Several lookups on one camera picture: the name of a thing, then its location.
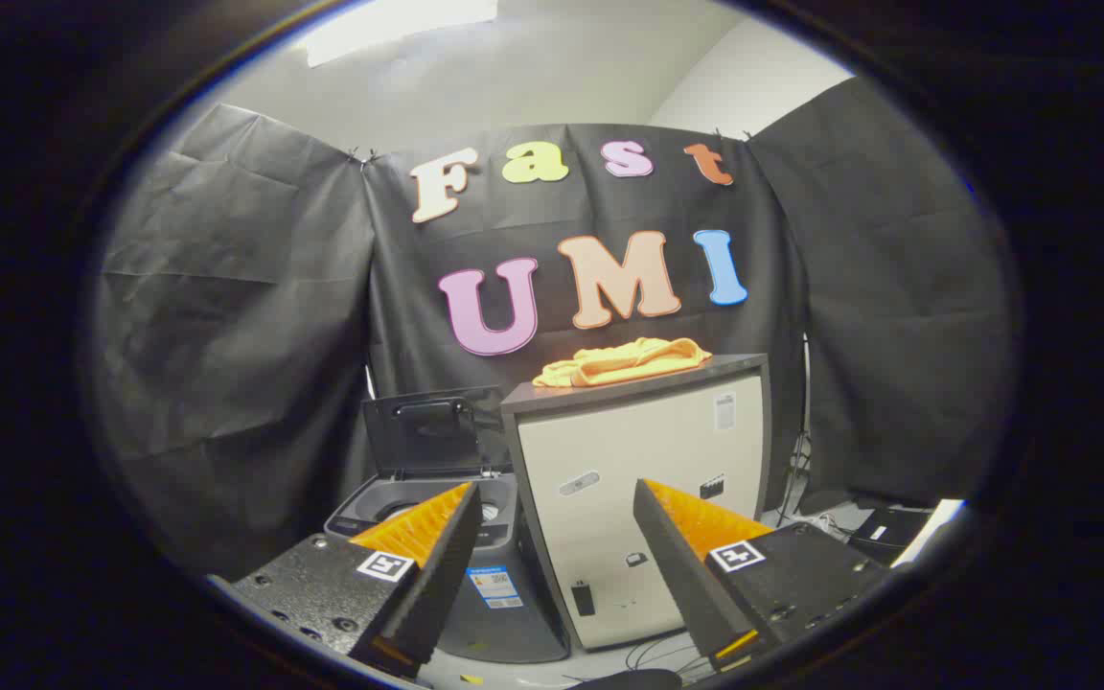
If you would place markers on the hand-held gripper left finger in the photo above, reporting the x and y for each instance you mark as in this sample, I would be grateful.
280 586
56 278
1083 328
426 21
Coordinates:
437 575

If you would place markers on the grey washing machine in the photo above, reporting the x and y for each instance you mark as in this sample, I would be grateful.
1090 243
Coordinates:
504 623

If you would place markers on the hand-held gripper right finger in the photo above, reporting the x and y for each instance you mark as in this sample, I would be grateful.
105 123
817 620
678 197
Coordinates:
681 575

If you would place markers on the black backdrop cloth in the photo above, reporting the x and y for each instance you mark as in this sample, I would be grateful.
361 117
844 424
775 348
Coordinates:
245 316

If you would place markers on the black rounded object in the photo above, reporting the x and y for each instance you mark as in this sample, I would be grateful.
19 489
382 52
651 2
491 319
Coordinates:
629 680

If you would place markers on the white cabinet with grey top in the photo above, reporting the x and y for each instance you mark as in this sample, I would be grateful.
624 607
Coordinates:
638 441

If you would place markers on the yellow garment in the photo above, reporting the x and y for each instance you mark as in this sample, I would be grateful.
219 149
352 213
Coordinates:
624 362

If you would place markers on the black flat box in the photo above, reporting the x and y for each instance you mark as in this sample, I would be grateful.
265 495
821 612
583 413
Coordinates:
883 532

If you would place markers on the white flat board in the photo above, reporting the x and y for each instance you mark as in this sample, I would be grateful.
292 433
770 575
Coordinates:
931 532

